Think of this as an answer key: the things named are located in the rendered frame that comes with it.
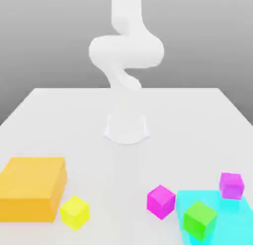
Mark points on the large orange box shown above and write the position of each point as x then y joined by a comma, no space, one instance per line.
27,181

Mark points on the small magenta cube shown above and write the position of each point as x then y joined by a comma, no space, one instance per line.
161,201

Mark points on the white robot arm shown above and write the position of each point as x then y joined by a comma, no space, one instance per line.
126,51

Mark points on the large cyan box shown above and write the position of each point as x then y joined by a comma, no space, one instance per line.
231,223

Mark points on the small yellow cube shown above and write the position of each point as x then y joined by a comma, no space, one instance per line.
75,213

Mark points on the small purple cube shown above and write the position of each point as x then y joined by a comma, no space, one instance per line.
231,186

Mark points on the small green cube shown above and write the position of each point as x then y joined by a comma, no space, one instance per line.
198,221

